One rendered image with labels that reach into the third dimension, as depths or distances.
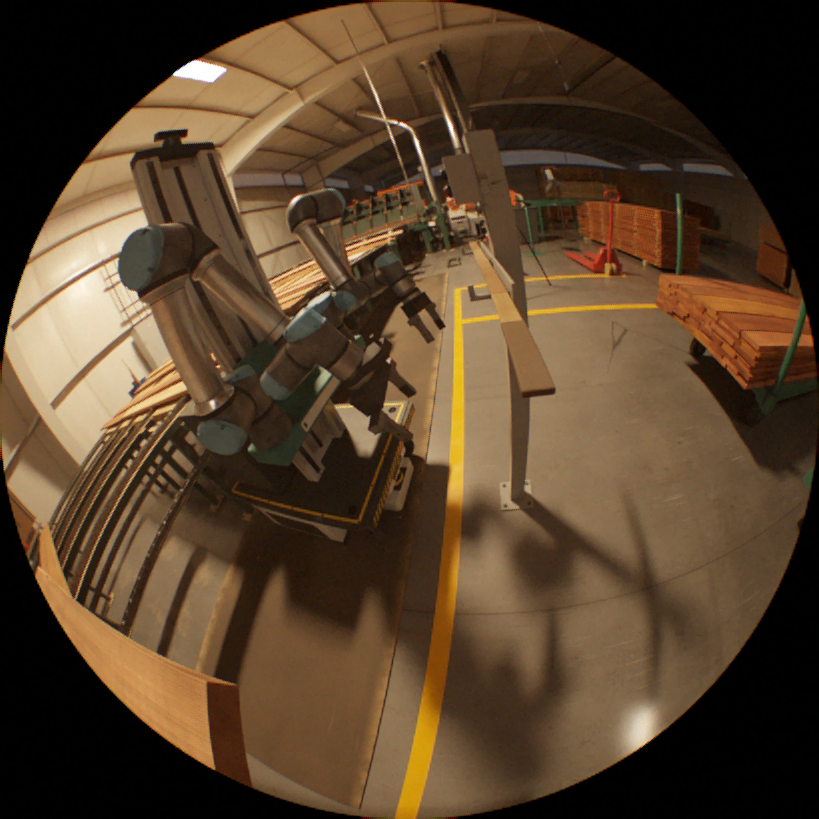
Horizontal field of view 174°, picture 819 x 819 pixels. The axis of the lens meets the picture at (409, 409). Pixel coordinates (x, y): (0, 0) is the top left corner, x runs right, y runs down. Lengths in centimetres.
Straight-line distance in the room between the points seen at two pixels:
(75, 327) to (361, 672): 789
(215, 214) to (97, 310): 713
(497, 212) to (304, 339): 46
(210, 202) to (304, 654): 182
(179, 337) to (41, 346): 729
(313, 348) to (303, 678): 130
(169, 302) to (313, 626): 128
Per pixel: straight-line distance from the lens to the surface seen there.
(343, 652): 128
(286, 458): 79
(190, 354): 59
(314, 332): 49
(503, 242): 61
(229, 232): 109
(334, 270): 92
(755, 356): 165
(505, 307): 36
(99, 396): 764
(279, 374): 53
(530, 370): 23
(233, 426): 62
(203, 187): 118
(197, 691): 37
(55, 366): 767
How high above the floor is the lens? 114
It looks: 38 degrees down
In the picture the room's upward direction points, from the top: 21 degrees counter-clockwise
